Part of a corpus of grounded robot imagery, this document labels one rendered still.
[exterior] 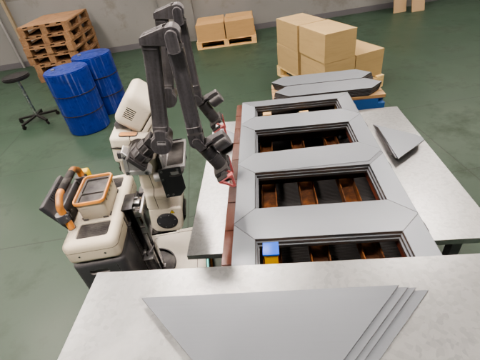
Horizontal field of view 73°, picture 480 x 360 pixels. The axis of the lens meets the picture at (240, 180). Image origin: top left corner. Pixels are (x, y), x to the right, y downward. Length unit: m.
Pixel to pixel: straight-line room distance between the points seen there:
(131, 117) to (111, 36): 7.19
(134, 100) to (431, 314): 1.17
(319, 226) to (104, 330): 0.84
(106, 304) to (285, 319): 0.50
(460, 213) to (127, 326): 1.38
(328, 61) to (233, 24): 3.41
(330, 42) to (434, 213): 2.84
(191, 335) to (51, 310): 1.85
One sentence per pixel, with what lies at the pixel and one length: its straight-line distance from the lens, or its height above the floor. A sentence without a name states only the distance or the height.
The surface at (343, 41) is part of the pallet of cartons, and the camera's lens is 4.21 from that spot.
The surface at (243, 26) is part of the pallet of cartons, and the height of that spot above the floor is 0.33.
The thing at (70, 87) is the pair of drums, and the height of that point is 0.64.
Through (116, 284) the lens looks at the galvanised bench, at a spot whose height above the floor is 1.05.
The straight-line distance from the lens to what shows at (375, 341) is 0.86.
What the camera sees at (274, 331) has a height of 1.07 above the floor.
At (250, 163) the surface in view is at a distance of 1.71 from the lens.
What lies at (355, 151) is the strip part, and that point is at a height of 0.86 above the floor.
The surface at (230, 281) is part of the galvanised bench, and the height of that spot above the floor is 1.05.
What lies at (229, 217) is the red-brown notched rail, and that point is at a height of 0.83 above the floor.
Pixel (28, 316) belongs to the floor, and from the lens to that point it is 2.70.
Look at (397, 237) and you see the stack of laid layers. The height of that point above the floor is 0.83.
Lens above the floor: 1.82
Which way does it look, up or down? 37 degrees down
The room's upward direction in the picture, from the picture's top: 9 degrees counter-clockwise
